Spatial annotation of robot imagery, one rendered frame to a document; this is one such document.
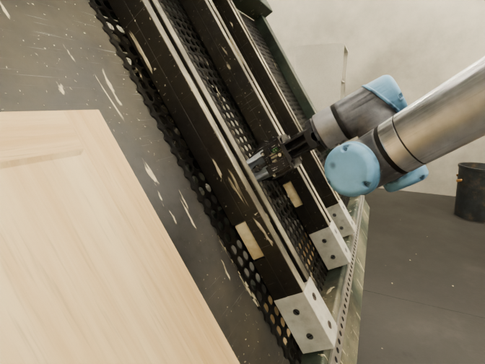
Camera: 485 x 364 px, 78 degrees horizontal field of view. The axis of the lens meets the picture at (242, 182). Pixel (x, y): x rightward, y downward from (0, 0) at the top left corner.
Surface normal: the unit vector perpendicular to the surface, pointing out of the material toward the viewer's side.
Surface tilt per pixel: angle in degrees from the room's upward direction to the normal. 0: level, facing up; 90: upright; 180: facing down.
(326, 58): 90
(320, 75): 90
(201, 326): 58
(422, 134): 94
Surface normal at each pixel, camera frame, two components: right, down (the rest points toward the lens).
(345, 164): -0.71, 0.18
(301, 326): -0.40, 0.23
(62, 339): 0.78, -0.42
